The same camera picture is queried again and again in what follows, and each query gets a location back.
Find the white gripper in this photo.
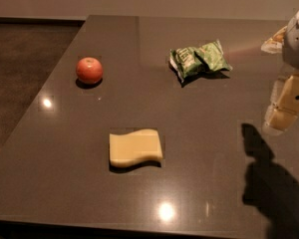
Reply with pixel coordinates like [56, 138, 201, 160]
[261, 10, 299, 134]

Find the green jalapeno chip bag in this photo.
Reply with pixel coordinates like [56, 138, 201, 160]
[169, 40, 232, 83]

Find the yellow wavy sponge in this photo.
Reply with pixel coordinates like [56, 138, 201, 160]
[110, 128, 163, 168]

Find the red apple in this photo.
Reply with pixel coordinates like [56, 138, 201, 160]
[76, 57, 104, 85]

